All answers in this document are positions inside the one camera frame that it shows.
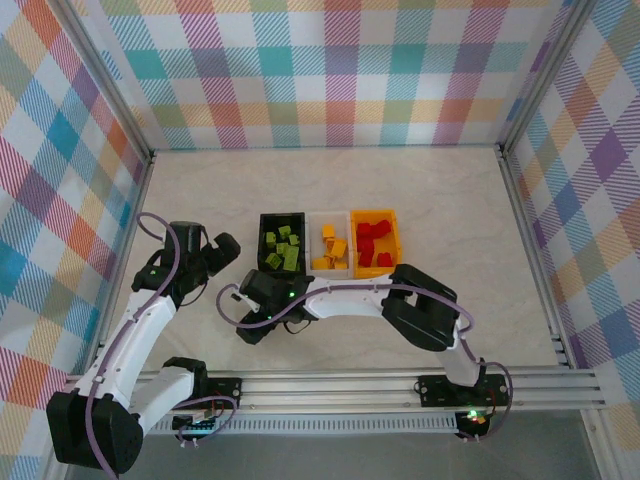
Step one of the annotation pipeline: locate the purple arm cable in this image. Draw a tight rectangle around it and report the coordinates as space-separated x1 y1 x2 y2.
84 212 239 476
216 282 514 445

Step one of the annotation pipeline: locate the aluminium table side rail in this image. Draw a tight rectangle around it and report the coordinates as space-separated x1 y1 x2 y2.
83 149 157 376
497 144 574 371

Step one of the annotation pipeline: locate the orange plastic bin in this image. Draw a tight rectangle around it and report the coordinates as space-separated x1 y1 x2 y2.
348 208 403 279

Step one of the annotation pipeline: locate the white plastic bin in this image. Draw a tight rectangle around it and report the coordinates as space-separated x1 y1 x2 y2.
304 210 355 278

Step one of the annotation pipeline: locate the wide aluminium mounting rail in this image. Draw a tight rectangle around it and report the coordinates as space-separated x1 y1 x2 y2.
53 368 609 416

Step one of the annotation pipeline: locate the aluminium frame post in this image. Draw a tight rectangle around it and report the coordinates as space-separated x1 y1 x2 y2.
497 0 599 154
47 0 156 164

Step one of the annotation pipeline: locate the black plastic bin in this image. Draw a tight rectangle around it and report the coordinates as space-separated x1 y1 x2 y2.
255 211 308 279

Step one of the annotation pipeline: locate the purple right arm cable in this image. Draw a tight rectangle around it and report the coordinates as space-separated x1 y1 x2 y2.
216 282 514 445

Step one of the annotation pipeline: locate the grey slotted cable duct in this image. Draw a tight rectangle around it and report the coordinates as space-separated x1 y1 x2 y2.
78 417 462 435

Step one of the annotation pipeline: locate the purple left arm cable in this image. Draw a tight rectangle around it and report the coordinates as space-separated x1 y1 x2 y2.
84 212 239 476

